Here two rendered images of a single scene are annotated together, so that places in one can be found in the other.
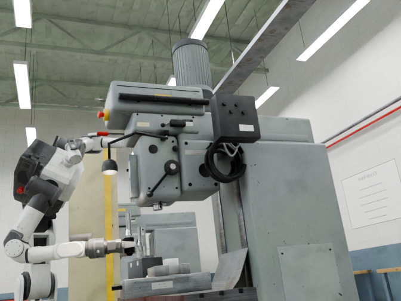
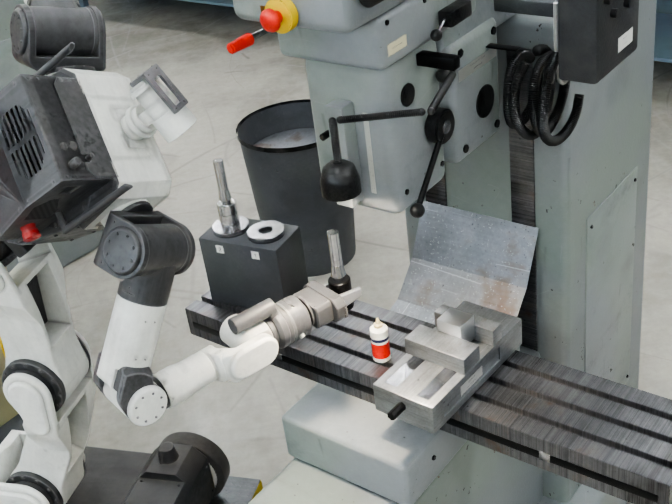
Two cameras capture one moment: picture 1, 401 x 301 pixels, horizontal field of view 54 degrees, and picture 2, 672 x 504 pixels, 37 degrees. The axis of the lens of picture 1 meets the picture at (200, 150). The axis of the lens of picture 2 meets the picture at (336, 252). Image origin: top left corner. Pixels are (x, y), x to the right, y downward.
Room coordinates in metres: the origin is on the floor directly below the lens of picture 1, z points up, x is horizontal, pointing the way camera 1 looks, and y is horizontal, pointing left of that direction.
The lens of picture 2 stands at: (0.27, 1.17, 2.28)
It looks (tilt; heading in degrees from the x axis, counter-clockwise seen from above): 31 degrees down; 333
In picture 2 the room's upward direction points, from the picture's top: 8 degrees counter-clockwise
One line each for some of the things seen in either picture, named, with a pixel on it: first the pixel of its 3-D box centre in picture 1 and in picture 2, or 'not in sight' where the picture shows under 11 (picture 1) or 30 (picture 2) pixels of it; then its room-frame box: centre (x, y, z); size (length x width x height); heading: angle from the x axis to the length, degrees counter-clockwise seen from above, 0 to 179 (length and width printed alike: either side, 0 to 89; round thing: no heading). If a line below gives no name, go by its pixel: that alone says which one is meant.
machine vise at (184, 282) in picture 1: (164, 280); (449, 355); (1.69, 0.20, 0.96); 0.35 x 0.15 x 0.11; 110
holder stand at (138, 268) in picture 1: (145, 275); (254, 262); (2.25, 0.38, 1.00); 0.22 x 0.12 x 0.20; 32
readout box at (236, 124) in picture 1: (235, 118); (602, 12); (1.64, -0.17, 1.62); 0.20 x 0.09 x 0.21; 112
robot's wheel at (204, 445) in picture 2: not in sight; (191, 465); (2.24, 0.66, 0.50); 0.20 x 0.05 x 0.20; 43
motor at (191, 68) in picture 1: (192, 71); not in sight; (1.93, 0.00, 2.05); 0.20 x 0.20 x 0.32
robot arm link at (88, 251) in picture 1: (83, 246); (256, 328); (1.81, 0.58, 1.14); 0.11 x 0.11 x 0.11; 7
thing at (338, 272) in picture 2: (128, 225); (335, 255); (1.82, 0.37, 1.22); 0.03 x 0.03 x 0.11
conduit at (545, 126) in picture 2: (221, 163); (530, 92); (1.76, -0.09, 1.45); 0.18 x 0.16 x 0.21; 112
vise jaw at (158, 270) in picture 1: (158, 272); (441, 349); (1.68, 0.23, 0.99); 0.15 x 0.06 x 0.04; 20
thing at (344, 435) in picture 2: not in sight; (405, 396); (1.84, 0.23, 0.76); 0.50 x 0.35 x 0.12; 112
